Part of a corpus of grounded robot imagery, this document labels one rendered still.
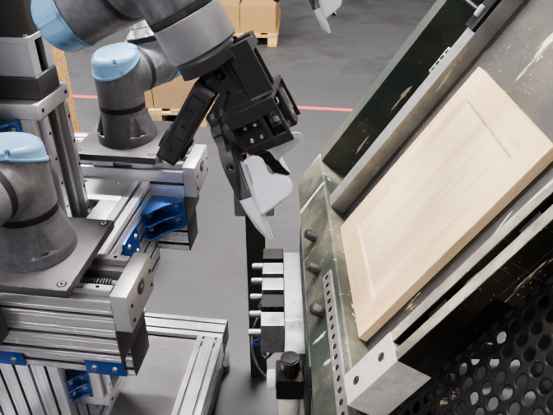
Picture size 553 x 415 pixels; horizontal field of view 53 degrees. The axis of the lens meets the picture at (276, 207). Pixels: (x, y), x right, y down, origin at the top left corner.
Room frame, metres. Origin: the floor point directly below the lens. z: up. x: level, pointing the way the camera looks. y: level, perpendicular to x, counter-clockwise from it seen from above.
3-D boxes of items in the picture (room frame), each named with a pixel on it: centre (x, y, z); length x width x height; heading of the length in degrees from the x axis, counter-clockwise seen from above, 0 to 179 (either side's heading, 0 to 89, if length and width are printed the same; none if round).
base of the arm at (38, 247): (0.86, 0.46, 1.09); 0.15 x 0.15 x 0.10
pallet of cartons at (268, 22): (6.14, 0.35, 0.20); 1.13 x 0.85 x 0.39; 172
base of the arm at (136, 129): (1.35, 0.40, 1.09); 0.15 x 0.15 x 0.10
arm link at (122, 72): (1.36, 0.39, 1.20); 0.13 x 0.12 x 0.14; 147
